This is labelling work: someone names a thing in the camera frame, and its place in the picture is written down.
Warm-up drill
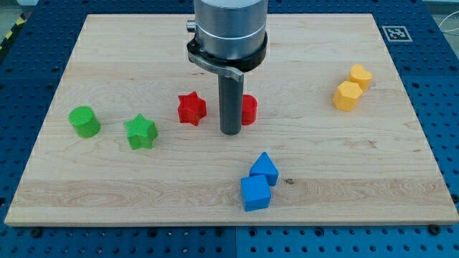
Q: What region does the red cylinder block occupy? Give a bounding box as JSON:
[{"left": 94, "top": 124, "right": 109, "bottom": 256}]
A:
[{"left": 242, "top": 95, "right": 257, "bottom": 125}]

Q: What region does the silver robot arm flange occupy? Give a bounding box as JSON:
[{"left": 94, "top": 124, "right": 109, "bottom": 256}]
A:
[{"left": 194, "top": 0, "right": 268, "bottom": 59}]

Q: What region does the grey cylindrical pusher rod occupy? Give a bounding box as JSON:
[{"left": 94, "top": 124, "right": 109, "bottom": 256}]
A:
[{"left": 218, "top": 75, "right": 243, "bottom": 135}]

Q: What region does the red star block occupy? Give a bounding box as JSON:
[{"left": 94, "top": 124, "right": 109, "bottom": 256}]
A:
[{"left": 177, "top": 92, "right": 207, "bottom": 126}]

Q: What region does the blue triangle block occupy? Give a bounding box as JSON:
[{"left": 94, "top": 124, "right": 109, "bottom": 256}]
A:
[{"left": 249, "top": 152, "right": 279, "bottom": 186}]

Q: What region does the black clamp with metal lever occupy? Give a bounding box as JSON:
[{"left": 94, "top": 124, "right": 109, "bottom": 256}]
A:
[{"left": 186, "top": 32, "right": 268, "bottom": 82}]

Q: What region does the blue cube block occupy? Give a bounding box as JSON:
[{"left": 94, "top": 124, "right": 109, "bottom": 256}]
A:
[{"left": 240, "top": 175, "right": 271, "bottom": 211}]

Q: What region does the green star block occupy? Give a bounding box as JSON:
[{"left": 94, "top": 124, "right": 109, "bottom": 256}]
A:
[{"left": 123, "top": 114, "right": 158, "bottom": 150}]

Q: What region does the wooden board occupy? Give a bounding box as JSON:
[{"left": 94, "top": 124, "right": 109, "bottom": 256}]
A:
[{"left": 5, "top": 14, "right": 458, "bottom": 226}]

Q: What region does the yellow hexagon block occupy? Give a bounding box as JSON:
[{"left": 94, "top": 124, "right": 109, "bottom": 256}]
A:
[{"left": 333, "top": 81, "right": 363, "bottom": 112}]

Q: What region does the yellow heart block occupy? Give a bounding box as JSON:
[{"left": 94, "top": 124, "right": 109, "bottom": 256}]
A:
[{"left": 347, "top": 64, "right": 373, "bottom": 92}]

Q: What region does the green cylinder block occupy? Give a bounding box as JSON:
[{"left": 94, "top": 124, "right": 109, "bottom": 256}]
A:
[{"left": 68, "top": 106, "right": 100, "bottom": 138}]

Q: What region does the white fiducial marker tag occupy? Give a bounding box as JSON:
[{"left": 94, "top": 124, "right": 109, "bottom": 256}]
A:
[{"left": 382, "top": 25, "right": 412, "bottom": 42}]

